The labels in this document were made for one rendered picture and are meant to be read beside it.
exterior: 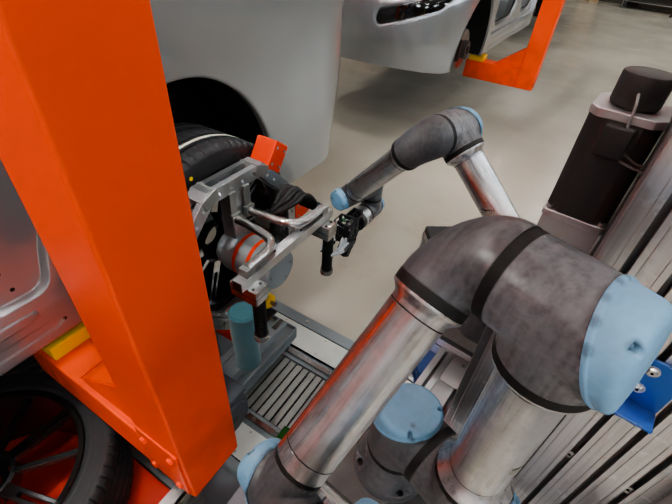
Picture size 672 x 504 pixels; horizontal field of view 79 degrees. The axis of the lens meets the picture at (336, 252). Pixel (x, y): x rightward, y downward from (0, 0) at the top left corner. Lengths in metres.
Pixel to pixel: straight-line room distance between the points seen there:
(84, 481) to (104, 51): 1.12
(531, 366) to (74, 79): 0.54
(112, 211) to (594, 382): 0.56
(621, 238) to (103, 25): 0.63
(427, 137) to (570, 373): 0.80
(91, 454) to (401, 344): 1.11
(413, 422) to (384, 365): 0.28
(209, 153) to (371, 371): 0.86
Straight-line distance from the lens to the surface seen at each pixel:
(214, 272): 1.43
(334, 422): 0.51
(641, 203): 0.57
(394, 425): 0.74
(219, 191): 1.14
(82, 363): 1.38
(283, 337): 1.98
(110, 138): 0.56
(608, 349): 0.40
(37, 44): 0.51
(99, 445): 1.43
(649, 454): 0.81
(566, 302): 0.41
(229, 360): 1.83
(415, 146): 1.11
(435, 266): 0.45
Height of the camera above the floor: 1.69
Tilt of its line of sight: 40 degrees down
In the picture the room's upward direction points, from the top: 5 degrees clockwise
